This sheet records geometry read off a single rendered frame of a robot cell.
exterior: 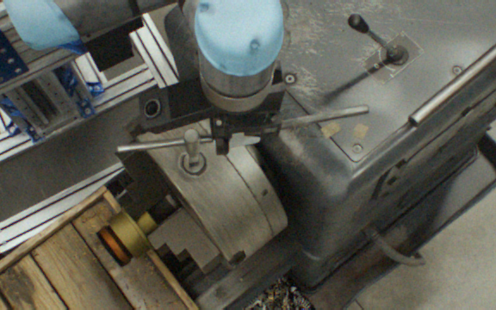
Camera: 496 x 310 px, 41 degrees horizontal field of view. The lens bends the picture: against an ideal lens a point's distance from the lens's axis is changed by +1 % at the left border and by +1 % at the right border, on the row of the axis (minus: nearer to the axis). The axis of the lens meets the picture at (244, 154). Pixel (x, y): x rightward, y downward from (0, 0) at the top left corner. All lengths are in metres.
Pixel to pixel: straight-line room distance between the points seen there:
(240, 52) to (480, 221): 1.87
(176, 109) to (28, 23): 0.21
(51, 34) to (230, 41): 0.17
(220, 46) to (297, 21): 0.55
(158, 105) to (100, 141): 1.45
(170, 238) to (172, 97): 0.42
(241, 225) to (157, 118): 0.35
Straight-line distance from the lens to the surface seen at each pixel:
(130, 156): 1.08
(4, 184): 2.25
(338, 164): 1.00
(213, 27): 0.56
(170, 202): 1.20
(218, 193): 1.02
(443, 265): 2.30
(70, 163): 2.21
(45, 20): 0.62
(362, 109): 0.88
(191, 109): 0.74
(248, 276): 1.34
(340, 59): 1.07
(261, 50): 0.56
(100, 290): 1.36
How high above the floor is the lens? 2.19
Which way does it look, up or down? 69 degrees down
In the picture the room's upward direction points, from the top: 7 degrees counter-clockwise
